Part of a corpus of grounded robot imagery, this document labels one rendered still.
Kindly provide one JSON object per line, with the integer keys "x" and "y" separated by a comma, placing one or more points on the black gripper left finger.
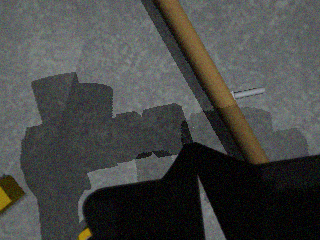
{"x": 166, "y": 204}

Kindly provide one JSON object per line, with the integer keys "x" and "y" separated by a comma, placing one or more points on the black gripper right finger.
{"x": 244, "y": 196}

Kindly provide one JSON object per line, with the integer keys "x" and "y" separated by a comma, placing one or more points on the long wooden-handled scraper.
{"x": 212, "y": 81}

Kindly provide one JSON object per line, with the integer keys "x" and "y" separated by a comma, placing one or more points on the yellow rectangular block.
{"x": 10, "y": 193}

